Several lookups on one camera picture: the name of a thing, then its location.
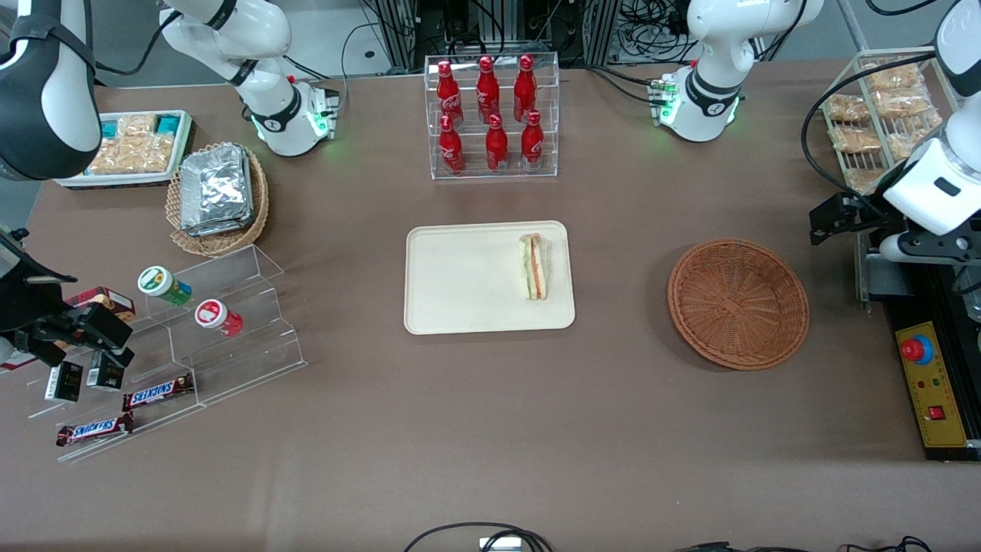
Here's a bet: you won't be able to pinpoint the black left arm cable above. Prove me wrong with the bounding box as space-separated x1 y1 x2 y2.
800 44 945 206

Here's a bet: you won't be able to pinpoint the black looped cable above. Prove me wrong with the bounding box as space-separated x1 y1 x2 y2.
402 521 554 552

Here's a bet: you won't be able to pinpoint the grey metal plate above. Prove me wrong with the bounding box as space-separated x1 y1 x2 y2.
855 228 920 304

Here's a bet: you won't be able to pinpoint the small black box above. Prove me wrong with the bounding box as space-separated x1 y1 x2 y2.
86 360 125 392
44 360 84 403

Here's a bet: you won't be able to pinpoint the black yellow emergency stop box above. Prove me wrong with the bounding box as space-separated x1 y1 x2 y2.
881 257 981 462

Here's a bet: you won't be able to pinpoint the black floor cable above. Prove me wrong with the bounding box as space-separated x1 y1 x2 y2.
862 535 934 552
674 540 775 552

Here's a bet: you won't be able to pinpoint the tangled black cables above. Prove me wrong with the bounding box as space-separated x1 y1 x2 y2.
621 0 692 64

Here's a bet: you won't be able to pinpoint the clear bag of beige crackers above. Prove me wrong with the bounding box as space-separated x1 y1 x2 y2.
139 132 178 172
115 115 159 140
88 136 143 176

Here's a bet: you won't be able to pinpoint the red brown snack box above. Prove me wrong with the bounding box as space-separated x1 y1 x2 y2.
65 286 136 323

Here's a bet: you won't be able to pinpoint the triangular sandwich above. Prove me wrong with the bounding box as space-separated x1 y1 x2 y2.
518 233 553 301

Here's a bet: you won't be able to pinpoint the silver foil packet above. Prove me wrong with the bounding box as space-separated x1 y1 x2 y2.
186 215 255 238
180 144 254 227

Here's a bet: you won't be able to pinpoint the green white capped container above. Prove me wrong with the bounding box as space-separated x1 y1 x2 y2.
137 265 194 307

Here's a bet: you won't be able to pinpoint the brown round wicker basket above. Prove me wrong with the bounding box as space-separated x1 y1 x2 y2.
667 238 811 372

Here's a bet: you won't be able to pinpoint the light tan wicker basket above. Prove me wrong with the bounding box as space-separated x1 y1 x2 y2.
166 142 271 258

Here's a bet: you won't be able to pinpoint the clear plastic container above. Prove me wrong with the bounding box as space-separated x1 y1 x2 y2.
955 264 981 323

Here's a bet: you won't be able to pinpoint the aluminium frame post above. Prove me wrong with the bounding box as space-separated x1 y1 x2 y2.
382 0 419 71
582 0 622 67

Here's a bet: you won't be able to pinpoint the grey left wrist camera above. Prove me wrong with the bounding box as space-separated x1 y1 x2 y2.
879 228 981 266

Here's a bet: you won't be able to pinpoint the cream wire shelf rack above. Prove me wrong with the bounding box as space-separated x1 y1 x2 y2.
822 48 968 194

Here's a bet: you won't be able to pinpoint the brown Snickers bar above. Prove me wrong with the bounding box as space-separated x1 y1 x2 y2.
55 412 135 447
123 373 195 412

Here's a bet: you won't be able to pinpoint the beige rectangular tray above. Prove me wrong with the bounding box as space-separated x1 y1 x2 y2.
404 220 576 337

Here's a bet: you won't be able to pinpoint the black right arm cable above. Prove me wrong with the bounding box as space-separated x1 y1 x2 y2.
94 11 185 77

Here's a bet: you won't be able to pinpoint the red cola bottle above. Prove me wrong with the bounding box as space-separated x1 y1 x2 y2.
520 110 545 171
513 54 538 123
485 113 510 173
476 55 500 125
436 60 464 127
438 113 466 176

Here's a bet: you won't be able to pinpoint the white snack tray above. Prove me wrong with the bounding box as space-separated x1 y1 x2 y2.
54 110 196 189

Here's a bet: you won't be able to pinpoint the left arm gripper black body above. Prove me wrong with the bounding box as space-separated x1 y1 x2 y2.
832 192 894 232

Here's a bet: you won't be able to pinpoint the clear acrylic bottle rack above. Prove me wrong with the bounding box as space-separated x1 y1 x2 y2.
424 51 560 181

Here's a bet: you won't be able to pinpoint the clear acrylic stepped stand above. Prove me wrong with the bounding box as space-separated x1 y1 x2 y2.
27 244 309 464

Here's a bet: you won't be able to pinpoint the red white capped container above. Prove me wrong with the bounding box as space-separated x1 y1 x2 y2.
194 299 244 338

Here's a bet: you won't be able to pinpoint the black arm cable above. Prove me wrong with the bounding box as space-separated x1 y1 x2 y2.
94 11 185 77
800 44 945 206

